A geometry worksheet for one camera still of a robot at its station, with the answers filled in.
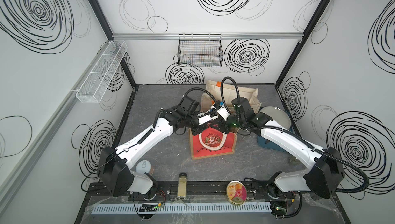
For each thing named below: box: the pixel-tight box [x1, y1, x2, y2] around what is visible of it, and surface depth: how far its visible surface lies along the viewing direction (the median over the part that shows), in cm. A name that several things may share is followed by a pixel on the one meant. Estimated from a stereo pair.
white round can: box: [135, 160, 152, 175], surface depth 78 cm
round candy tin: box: [225, 180, 248, 205], surface depth 72 cm
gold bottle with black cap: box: [177, 172, 188, 199], surface depth 74 cm
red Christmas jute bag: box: [188, 123, 239, 160], surface depth 81 cm
